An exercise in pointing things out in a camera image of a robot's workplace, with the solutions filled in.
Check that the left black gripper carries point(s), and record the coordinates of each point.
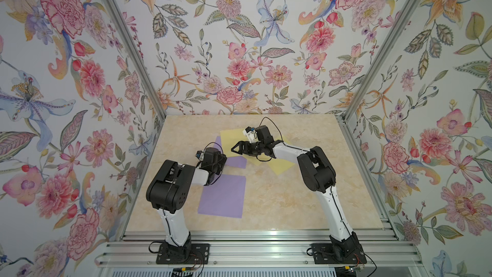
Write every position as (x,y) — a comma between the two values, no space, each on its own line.
(222,159)

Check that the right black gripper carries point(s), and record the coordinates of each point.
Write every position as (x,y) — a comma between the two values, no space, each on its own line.
(241,147)

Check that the yellow paper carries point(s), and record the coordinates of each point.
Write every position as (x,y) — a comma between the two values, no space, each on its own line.
(276,165)
(229,138)

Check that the purple paper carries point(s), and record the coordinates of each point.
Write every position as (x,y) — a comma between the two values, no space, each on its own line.
(225,198)
(235,161)

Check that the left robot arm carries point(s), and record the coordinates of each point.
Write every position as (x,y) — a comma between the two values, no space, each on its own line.
(169,189)

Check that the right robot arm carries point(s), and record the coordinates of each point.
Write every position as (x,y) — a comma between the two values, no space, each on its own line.
(319,176)

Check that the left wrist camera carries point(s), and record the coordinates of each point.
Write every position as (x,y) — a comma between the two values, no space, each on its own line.
(200,155)

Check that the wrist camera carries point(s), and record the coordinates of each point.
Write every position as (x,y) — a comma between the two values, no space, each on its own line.
(200,155)
(251,134)

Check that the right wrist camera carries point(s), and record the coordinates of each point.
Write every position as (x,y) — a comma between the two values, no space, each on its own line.
(251,134)

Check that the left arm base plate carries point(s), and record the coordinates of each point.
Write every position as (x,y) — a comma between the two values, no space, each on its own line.
(188,255)

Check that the right aluminium corner post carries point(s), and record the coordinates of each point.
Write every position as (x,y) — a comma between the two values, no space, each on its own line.
(386,47)

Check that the aluminium corner post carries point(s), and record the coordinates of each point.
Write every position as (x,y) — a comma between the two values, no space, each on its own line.
(386,47)
(132,51)

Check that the aluminium front rail frame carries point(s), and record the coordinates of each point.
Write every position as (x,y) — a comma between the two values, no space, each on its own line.
(265,249)

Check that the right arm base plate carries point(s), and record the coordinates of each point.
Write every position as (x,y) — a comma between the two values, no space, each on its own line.
(330,254)

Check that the left aluminium corner post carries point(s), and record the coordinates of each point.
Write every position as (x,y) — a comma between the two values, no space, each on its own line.
(132,51)

